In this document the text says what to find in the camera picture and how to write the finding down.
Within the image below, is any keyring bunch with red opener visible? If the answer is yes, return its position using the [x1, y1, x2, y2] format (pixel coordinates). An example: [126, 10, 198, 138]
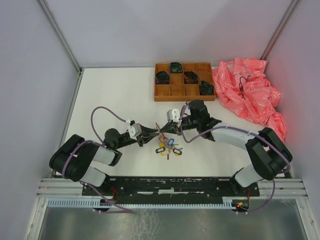
[155, 133, 183, 160]

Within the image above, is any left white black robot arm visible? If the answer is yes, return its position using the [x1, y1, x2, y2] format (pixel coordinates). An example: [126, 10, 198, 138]
[49, 123, 159, 195]

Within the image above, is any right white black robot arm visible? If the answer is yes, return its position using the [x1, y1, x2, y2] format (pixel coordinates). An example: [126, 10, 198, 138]
[160, 99, 293, 196]

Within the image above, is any wooden compartment tray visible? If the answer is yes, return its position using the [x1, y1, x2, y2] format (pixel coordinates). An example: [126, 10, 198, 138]
[153, 62, 216, 102]

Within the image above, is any black item right compartment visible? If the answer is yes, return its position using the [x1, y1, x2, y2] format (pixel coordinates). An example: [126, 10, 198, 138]
[199, 80, 214, 96]

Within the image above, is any black item compartment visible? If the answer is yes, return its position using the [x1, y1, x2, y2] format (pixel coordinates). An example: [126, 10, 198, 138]
[155, 71, 170, 85]
[169, 62, 184, 74]
[199, 80, 214, 96]
[184, 71, 199, 84]

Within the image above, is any black item left compartment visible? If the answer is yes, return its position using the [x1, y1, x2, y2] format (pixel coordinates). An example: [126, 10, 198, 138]
[155, 71, 170, 85]

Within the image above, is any black item middle compartment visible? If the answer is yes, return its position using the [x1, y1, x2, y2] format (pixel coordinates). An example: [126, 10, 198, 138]
[184, 71, 199, 84]

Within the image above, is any black item top compartment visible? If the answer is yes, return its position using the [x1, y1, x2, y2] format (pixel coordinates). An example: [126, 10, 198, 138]
[169, 62, 184, 74]

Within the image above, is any pink plastic bag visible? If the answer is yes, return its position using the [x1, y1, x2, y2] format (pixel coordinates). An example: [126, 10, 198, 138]
[212, 57, 287, 141]

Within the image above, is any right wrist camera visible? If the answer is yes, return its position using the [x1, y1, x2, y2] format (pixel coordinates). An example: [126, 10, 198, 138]
[166, 108, 182, 123]

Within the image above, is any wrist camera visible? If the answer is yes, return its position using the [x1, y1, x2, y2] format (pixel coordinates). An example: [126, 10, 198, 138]
[126, 119, 142, 140]
[166, 108, 182, 123]

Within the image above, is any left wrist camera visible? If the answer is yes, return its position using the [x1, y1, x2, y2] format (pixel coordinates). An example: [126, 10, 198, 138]
[126, 119, 142, 140]

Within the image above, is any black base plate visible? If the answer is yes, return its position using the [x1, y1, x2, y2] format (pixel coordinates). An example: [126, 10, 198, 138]
[96, 176, 260, 200]

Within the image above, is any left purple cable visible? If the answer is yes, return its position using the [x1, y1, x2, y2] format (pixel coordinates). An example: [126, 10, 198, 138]
[61, 106, 137, 215]

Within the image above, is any purple cable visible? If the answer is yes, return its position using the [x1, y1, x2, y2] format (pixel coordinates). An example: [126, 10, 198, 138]
[178, 104, 293, 216]
[61, 106, 137, 215]

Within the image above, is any white slotted cable duct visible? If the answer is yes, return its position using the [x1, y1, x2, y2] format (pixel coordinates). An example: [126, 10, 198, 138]
[46, 196, 251, 208]

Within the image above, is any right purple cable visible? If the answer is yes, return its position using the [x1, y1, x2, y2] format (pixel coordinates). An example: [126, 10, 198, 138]
[178, 104, 293, 216]

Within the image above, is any aluminium frame rail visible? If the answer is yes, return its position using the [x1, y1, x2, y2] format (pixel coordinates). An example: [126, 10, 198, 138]
[36, 0, 82, 73]

